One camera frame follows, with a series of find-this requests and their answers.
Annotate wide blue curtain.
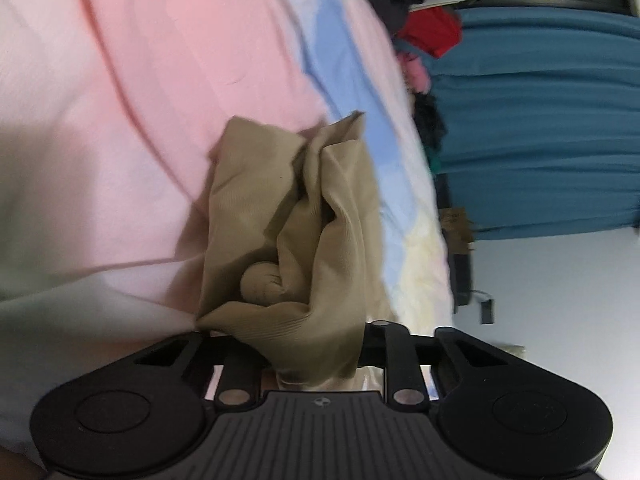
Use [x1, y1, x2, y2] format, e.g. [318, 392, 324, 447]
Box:
[427, 5, 640, 241]

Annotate red garment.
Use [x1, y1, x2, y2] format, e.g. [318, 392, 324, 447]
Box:
[395, 7, 463, 58]

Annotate pink garment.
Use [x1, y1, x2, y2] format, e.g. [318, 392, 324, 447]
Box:
[400, 55, 432, 93]

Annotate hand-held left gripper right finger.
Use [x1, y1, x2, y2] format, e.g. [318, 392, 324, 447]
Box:
[360, 320, 516, 408]

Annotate tan garment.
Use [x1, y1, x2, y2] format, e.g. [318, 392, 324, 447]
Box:
[195, 110, 386, 391]

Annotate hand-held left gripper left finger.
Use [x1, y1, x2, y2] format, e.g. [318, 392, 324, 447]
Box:
[132, 334, 263, 408]

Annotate black sofa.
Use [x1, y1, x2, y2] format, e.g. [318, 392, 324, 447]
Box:
[442, 230, 473, 306]

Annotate open cardboard box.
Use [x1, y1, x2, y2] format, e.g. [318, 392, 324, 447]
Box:
[439, 207, 476, 256]

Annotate black clothes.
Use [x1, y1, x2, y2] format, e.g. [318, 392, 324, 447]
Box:
[412, 92, 448, 153]

